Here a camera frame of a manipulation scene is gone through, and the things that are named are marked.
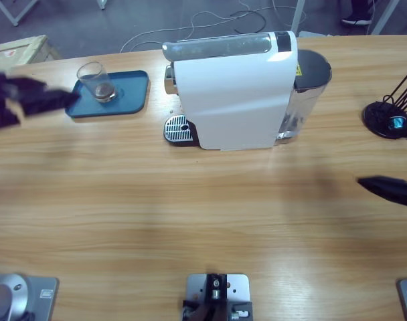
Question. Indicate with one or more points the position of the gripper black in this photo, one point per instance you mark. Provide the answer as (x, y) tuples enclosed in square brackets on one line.
[(2, 103)]

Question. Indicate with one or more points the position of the clear drinking glass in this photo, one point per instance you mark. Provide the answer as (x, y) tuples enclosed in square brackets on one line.
[(104, 93)]

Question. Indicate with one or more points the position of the white capsule coffee machine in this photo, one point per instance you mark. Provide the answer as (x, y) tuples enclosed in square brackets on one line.
[(230, 110)]

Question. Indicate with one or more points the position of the blue coffee capsule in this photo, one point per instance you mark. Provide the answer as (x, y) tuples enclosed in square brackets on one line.
[(397, 123)]

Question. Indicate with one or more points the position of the wooden crate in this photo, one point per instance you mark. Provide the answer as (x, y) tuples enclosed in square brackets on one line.
[(19, 53)]

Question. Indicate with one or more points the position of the blue plastic tray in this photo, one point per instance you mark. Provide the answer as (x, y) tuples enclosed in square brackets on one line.
[(130, 97)]

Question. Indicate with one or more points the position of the clear water tank black lid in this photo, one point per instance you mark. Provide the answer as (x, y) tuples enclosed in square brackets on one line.
[(305, 107)]

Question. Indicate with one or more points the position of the white slanted metal leg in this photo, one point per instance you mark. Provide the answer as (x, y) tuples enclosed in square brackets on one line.
[(384, 16)]

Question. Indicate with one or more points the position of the black sneaker white sole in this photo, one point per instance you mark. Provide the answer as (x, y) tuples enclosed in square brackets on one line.
[(355, 21)]

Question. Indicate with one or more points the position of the dark trouser leg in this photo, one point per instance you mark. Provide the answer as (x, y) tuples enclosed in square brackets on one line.
[(361, 7)]

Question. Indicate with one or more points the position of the white metal table frame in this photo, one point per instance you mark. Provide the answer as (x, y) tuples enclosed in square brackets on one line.
[(14, 22)]

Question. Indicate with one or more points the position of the white metal post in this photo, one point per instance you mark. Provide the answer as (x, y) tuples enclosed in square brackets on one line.
[(299, 16)]

